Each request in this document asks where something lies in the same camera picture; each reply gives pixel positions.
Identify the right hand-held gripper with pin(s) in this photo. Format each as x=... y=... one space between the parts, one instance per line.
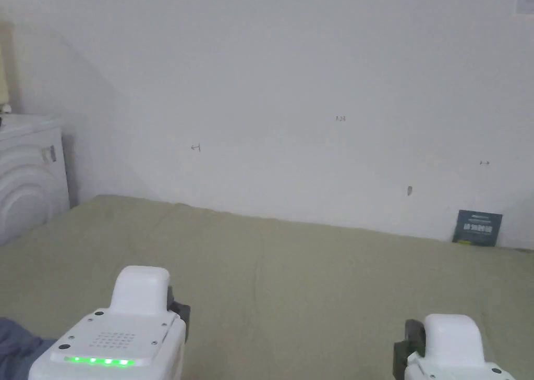
x=452 y=346

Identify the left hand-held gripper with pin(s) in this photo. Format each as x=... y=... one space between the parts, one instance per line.
x=125 y=338

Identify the dark blue garment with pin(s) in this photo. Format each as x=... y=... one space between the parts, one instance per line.
x=18 y=346

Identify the dark card with white print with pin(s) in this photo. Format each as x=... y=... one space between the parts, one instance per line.
x=477 y=228

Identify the bed with pale green sheet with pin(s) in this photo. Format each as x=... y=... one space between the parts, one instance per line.
x=292 y=280

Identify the white washing machine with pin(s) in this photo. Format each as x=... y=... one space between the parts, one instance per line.
x=29 y=175

